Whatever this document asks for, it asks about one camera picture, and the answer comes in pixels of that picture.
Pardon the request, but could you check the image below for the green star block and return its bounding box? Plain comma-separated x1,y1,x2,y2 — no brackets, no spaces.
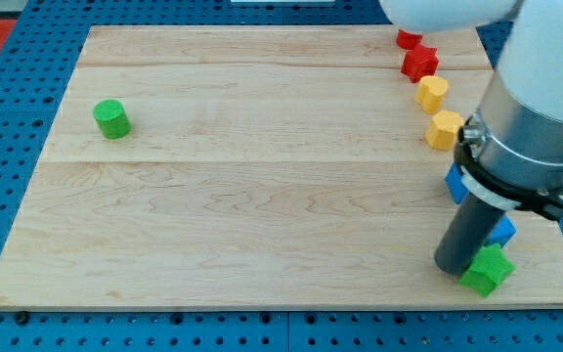
458,243,515,297

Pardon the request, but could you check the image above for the green cylinder block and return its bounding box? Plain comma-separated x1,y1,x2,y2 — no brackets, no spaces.
93,100,131,140

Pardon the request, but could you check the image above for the red star block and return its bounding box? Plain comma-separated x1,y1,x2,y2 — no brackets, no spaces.
401,44,439,83

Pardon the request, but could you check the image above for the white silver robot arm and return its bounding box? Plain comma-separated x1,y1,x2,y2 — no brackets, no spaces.
380,0,563,275

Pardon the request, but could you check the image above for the blue triangle block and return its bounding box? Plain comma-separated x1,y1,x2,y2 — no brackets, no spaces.
445,163,468,204

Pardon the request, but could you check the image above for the yellow heart block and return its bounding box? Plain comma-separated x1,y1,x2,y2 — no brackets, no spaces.
414,75,450,114

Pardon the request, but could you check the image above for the red cylinder block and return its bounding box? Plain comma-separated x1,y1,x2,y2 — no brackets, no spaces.
396,28,423,50

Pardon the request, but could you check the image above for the blue cube block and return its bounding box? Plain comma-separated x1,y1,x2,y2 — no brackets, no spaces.
485,215,517,247

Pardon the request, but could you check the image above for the light wooden board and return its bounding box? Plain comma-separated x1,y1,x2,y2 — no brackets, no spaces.
0,25,563,312

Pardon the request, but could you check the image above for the yellow hexagon block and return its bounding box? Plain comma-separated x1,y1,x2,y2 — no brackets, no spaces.
425,110,464,151

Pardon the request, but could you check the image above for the dark grey cylinder pusher tool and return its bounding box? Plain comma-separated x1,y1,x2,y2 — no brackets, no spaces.
434,193,505,276

